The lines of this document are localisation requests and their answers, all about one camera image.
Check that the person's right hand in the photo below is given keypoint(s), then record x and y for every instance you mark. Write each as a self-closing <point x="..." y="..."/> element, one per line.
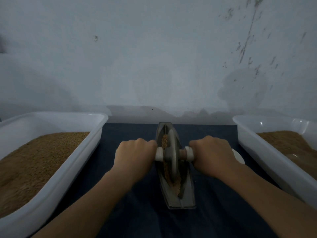
<point x="213" y="156"/>

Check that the person's left hand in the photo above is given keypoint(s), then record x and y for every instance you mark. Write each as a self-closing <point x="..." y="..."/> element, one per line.
<point x="133" y="158"/>

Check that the small ground grain portion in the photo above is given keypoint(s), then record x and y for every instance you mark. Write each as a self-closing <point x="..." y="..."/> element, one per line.
<point x="165" y="168"/>

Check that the white plastic tray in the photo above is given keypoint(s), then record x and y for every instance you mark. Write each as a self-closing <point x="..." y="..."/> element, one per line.
<point x="265" y="158"/>
<point x="74" y="168"/>

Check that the boat-shaped metal grinding trough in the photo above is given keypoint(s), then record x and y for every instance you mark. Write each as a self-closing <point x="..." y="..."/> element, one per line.
<point x="176" y="200"/>

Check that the person's left forearm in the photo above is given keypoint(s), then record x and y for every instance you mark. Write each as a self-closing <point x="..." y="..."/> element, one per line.
<point x="79" y="210"/>

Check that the person's right forearm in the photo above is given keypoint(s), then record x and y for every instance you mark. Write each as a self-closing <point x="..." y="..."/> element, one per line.
<point x="272" y="203"/>

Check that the white round plate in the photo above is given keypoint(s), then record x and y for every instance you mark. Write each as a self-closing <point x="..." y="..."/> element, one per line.
<point x="239" y="156"/>

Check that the dark blue tablecloth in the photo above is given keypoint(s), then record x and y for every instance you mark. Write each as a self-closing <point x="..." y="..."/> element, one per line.
<point x="138" y="215"/>

